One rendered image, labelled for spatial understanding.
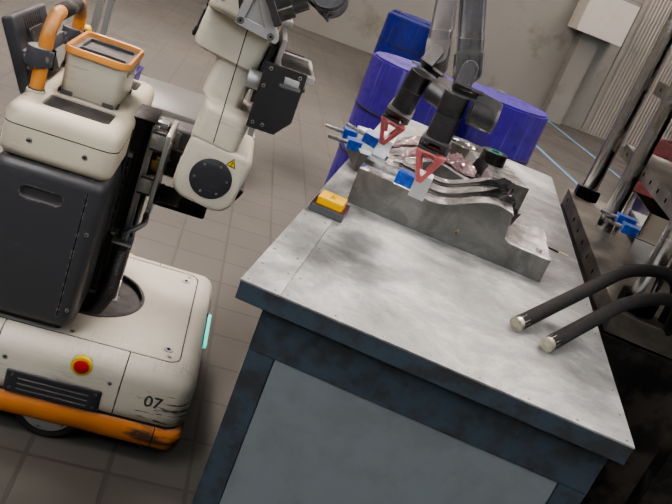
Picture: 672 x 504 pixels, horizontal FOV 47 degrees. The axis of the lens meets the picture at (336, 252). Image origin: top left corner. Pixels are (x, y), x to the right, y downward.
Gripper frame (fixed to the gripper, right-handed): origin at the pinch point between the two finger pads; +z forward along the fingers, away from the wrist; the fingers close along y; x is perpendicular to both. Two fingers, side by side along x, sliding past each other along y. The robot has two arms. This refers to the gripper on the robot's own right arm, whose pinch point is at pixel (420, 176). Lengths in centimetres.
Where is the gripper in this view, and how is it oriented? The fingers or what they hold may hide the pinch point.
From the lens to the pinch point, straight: 173.1
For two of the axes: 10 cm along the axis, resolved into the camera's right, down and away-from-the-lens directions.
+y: 2.0, -3.0, 9.3
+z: -3.7, 8.6, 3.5
